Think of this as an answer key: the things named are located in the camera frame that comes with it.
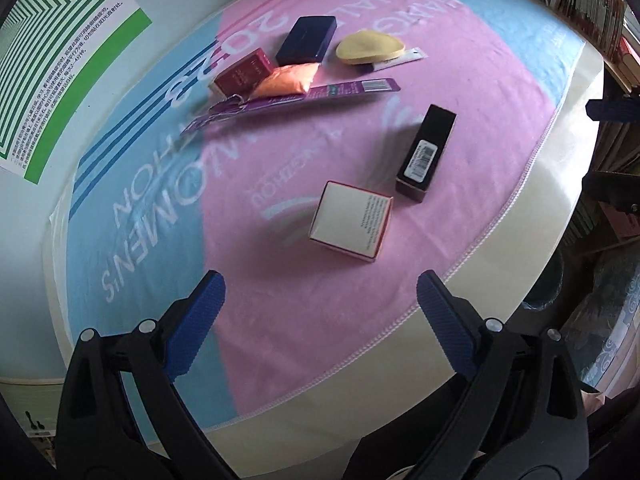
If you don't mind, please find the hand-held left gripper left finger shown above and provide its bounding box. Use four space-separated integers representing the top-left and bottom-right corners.
55 270 236 480

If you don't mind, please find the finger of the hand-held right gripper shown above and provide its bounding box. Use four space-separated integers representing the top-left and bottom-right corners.
582 171 640 211
586 96 640 122

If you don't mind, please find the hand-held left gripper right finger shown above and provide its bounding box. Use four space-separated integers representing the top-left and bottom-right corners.
350 270 591 480

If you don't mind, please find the dark red box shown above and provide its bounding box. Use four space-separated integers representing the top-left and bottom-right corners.
214 48 275 96

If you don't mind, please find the dark blue box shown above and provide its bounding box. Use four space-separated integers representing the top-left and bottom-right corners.
275 16 337 67

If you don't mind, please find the white mattress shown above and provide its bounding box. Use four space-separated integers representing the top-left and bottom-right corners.
0 0 606 436

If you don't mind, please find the pink and blue printed towel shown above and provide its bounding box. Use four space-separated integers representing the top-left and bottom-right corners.
65 0 586 421

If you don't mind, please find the row of books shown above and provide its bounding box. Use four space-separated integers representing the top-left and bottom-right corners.
500 0 640 91

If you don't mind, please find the blue patterned fabric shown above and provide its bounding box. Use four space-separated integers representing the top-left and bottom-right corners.
560 250 640 396

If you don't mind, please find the white box with red trim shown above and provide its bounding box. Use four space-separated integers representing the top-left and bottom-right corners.
308 180 394 262

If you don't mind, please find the black box with barcode label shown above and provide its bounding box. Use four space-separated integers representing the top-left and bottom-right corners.
395 104 458 204

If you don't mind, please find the silver ruler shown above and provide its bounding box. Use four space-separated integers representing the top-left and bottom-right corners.
360 47 425 72

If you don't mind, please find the yellow sponge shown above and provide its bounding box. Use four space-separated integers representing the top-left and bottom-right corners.
335 30 407 66

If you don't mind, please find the orange packet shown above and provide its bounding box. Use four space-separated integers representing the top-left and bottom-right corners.
248 61 321 98

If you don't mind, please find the purple packaging strip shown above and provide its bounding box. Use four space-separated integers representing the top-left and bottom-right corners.
187 78 401 131

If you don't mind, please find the green striped label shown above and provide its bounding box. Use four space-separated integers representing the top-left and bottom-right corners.
0 0 152 184

